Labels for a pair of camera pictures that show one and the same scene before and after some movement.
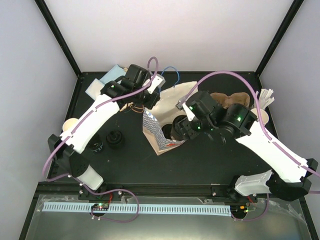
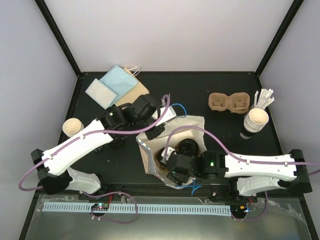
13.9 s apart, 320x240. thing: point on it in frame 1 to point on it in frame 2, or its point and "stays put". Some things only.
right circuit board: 239,210 stays put
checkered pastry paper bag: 165,108 to 170,153
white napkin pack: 94,90 stays put
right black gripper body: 185,129 to 175,177
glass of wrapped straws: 265,98 stays put
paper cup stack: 68,124 stays put
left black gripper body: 149,104 to 150,134
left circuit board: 101,206 stays put
